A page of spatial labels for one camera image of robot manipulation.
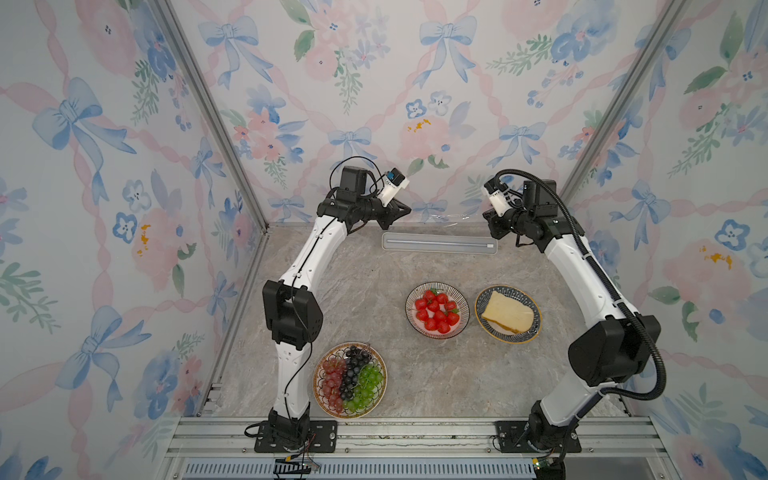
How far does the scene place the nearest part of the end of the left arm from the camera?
651 mm

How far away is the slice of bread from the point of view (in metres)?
0.92

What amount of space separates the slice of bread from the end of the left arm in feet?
1.41
